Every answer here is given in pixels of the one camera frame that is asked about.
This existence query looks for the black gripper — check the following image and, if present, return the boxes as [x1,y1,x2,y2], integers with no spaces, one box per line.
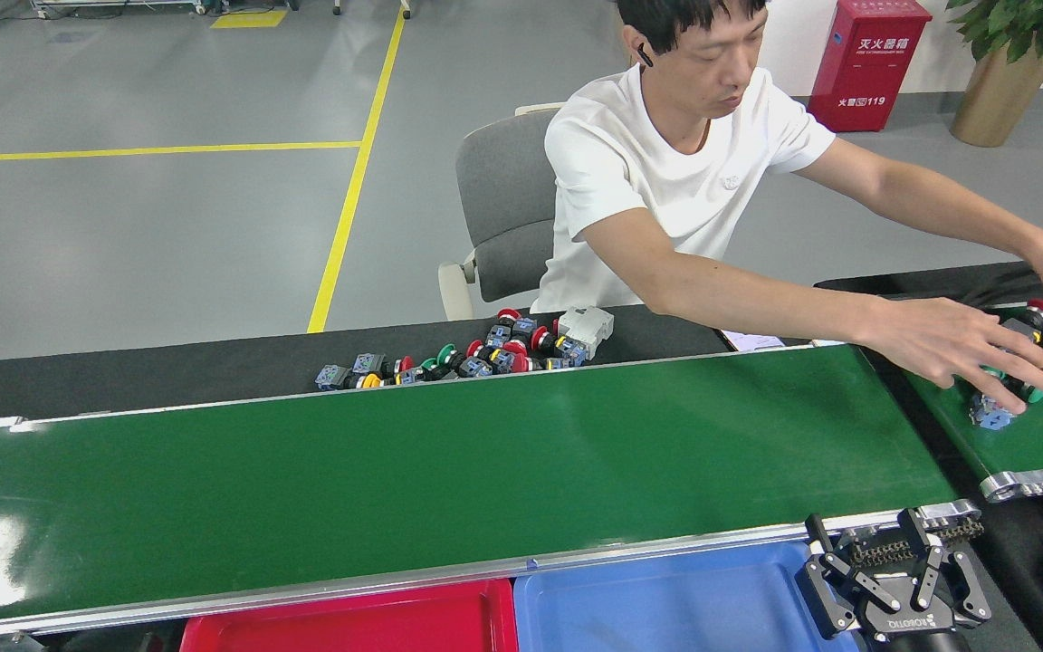
[796,506,995,652]

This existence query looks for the white circuit breaker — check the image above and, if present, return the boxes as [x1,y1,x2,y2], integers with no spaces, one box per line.
[556,306,615,360]

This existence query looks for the narrow green conveyor belt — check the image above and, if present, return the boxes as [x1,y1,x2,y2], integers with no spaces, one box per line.
[902,303,1043,503]

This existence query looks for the blue plastic tray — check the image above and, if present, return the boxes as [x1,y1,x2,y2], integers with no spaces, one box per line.
[512,541,862,652]

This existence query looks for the long green conveyor belt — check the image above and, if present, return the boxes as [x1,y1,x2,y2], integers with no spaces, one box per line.
[0,342,984,646]

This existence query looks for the red plastic tray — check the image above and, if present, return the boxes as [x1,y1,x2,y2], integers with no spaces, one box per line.
[179,578,520,652]

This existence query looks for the person's right hand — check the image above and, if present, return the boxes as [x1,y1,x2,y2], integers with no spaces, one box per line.
[866,297,1043,417]

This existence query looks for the smartphone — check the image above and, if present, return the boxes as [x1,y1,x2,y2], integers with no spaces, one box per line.
[721,330,787,352]

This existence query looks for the person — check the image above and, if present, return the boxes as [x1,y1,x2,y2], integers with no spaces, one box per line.
[531,0,1043,417]

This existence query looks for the gold plant pot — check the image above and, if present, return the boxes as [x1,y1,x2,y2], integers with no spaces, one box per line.
[950,41,1043,148]

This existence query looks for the red fire extinguisher cabinet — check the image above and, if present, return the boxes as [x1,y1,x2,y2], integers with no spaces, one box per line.
[808,0,933,133]

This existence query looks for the grey office chair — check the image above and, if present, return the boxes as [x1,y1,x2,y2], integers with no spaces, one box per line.
[438,102,568,322]

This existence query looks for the green potted plant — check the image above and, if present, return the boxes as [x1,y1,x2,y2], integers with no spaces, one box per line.
[945,0,1043,66]

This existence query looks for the white wheeled stand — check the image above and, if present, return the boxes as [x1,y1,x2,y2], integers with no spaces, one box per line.
[30,0,207,19]

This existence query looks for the black conveyor drive chain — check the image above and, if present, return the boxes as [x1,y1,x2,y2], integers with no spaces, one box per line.
[847,518,986,570]

